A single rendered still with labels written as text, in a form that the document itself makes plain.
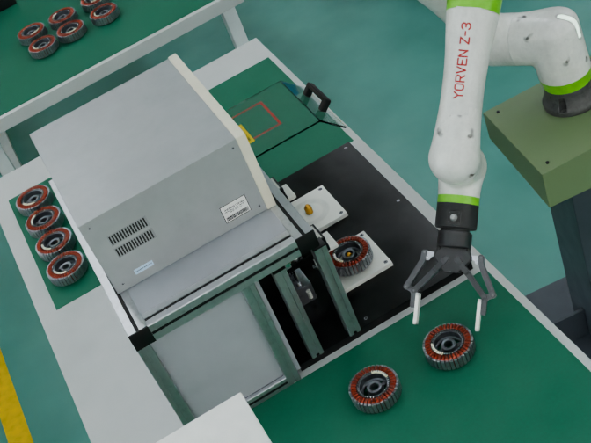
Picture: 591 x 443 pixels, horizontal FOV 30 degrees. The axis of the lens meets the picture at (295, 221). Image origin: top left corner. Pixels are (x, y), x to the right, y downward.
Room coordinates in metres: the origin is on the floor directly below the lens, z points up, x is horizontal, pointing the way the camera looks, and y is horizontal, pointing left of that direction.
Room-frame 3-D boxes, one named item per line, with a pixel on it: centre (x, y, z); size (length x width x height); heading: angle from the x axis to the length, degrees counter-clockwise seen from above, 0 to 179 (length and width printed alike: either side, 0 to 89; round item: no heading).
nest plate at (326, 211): (2.24, -0.04, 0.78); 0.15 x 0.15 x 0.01; 10
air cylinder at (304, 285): (1.97, 0.06, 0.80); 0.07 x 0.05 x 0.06; 10
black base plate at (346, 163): (2.12, -0.05, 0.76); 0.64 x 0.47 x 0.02; 10
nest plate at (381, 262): (2.00, -0.09, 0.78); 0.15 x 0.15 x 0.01; 10
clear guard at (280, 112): (2.30, -0.03, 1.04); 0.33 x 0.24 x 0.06; 100
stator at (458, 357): (1.63, -0.20, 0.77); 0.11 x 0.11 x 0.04
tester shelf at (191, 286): (2.06, 0.25, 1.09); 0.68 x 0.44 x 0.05; 10
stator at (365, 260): (2.00, -0.09, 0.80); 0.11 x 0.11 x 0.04
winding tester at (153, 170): (2.07, 0.25, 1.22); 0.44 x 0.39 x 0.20; 10
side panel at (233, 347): (1.73, 0.27, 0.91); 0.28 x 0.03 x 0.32; 100
